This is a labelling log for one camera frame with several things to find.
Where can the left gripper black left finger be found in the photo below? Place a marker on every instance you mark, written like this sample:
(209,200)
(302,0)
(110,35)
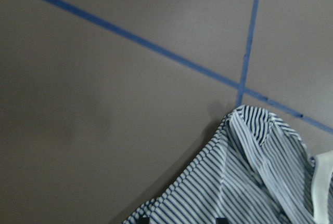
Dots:
(144,220)

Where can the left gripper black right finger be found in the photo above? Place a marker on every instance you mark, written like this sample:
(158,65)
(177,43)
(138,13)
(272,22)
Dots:
(221,220)

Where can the blue white striped polo shirt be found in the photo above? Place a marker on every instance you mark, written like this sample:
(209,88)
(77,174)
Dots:
(255,169)

